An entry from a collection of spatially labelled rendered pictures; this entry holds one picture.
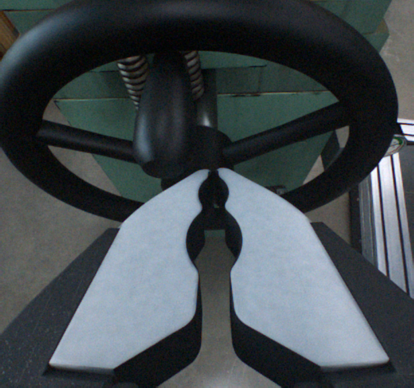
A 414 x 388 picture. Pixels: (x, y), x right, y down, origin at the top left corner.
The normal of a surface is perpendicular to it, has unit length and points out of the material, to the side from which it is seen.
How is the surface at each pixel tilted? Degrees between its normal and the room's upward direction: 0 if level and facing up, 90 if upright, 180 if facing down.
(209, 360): 0
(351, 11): 90
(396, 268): 0
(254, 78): 90
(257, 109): 90
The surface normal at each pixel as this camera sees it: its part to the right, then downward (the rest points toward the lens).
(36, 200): -0.03, -0.46
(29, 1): 0.01, 0.89
